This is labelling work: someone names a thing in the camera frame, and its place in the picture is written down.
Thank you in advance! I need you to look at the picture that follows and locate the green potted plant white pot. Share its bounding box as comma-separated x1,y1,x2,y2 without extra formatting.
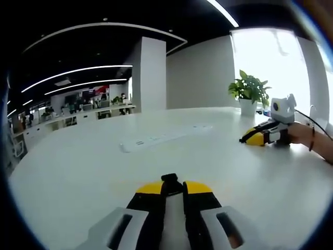
228,69,273,117

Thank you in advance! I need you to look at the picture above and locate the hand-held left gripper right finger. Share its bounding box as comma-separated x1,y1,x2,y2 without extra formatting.
182,180,254,250

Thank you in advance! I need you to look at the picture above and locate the black plastic buckle part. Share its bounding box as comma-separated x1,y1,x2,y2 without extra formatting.
160,173,184,197

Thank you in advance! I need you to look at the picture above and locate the white office chair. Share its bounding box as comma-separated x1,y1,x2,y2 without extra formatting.
10,135,28,159

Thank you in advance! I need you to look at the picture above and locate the red wall sign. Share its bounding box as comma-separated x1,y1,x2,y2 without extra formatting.
89,85,110,96

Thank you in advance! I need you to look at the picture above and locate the large white pillar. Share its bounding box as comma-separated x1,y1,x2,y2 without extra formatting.
140,36,167,113

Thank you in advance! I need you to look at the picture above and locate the row of white office desks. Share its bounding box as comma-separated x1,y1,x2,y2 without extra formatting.
10,104,136,146

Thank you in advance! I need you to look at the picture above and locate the white power strip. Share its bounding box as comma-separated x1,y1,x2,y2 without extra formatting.
120,124,213,154

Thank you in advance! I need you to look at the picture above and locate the long ceiling light strip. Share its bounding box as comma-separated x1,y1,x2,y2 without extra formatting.
44,79,128,96
22,65,133,93
207,0,239,28

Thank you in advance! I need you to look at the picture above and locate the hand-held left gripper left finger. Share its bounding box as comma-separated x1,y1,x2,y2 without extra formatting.
75,181,167,250

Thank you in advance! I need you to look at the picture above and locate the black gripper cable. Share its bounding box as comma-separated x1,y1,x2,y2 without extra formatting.
295,109,333,141

